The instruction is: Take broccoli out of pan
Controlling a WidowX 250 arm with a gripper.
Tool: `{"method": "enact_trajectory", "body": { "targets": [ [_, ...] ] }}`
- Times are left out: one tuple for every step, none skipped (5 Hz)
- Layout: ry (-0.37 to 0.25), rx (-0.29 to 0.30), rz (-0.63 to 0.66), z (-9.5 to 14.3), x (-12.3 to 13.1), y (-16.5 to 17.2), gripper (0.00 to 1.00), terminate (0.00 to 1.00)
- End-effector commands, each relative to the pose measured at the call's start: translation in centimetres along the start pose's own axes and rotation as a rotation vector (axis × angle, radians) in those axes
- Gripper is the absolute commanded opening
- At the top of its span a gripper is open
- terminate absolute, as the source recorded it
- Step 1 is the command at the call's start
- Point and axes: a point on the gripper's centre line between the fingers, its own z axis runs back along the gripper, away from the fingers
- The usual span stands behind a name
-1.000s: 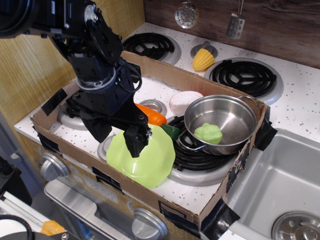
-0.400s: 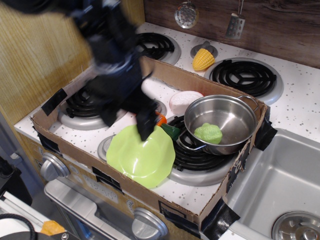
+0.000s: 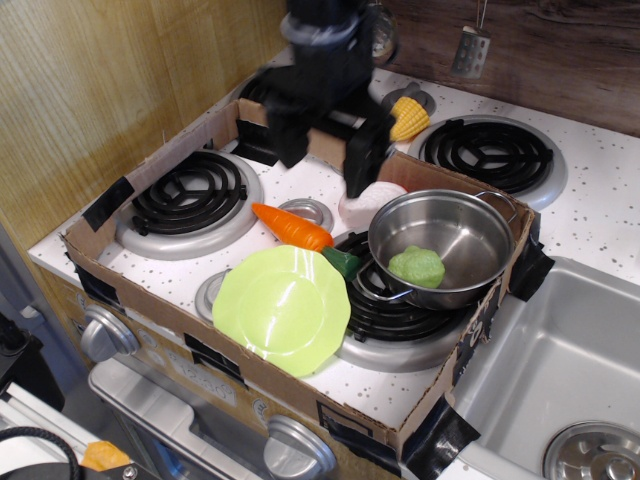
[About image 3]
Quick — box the small centre silver disc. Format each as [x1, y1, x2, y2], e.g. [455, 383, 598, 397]
[279, 198, 334, 233]

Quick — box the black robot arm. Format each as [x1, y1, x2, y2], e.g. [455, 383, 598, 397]
[259, 1, 394, 198]

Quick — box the orange object bottom left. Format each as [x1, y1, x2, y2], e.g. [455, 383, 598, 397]
[80, 440, 131, 472]

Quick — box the front left stove burner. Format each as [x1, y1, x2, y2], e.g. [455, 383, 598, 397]
[116, 150, 264, 261]

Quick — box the left silver stove knob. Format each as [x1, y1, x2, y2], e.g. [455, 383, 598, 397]
[80, 304, 140, 363]

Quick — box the silver oven door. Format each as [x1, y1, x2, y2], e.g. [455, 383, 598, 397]
[88, 359, 270, 479]

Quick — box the brown cardboard fence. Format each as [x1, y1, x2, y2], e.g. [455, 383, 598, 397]
[63, 100, 536, 479]

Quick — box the stove burner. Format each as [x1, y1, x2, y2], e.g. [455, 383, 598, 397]
[336, 230, 473, 373]
[116, 150, 264, 261]
[408, 115, 568, 211]
[239, 66, 301, 111]

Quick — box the stainless steel sink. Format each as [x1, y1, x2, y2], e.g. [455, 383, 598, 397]
[445, 258, 639, 479]

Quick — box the small silver disc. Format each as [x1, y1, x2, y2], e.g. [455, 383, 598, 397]
[381, 82, 436, 115]
[279, 198, 334, 233]
[194, 269, 230, 323]

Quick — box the silver stove knob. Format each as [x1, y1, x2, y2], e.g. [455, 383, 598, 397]
[80, 304, 140, 363]
[263, 415, 337, 480]

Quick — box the front right stove burner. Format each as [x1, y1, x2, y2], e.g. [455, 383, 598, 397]
[336, 230, 473, 373]

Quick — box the light green toy broccoli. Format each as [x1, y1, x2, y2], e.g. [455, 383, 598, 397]
[388, 245, 446, 289]

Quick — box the yellow toy corn cob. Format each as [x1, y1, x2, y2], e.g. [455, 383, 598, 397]
[390, 96, 431, 142]

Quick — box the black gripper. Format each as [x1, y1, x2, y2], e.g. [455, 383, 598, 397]
[264, 29, 395, 199]

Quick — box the small front silver disc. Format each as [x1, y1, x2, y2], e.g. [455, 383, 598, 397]
[194, 269, 230, 323]

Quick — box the hanging metal grater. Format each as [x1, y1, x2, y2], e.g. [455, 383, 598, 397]
[450, 0, 491, 80]

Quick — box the right silver stove knob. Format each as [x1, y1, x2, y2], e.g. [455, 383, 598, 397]
[263, 415, 337, 480]

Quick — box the stainless steel pan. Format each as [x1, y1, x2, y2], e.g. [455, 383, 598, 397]
[355, 189, 517, 310]

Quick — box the orange toy carrot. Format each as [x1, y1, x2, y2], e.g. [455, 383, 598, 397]
[251, 203, 362, 282]

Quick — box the metal sink drain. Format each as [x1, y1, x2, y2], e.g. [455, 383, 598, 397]
[542, 421, 639, 479]

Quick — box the back left stove burner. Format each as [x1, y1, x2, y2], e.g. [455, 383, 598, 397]
[239, 66, 301, 111]

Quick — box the light green plastic plate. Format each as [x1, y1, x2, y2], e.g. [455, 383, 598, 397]
[212, 245, 351, 378]

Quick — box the small back silver disc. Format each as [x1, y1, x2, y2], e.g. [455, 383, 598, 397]
[381, 82, 436, 115]

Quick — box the back right stove burner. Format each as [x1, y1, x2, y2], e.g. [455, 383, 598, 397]
[408, 115, 568, 211]

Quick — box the hanging metal strainer ladle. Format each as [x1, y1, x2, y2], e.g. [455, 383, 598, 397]
[369, 1, 399, 67]

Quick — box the black braided cable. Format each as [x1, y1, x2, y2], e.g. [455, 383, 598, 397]
[0, 426, 81, 480]

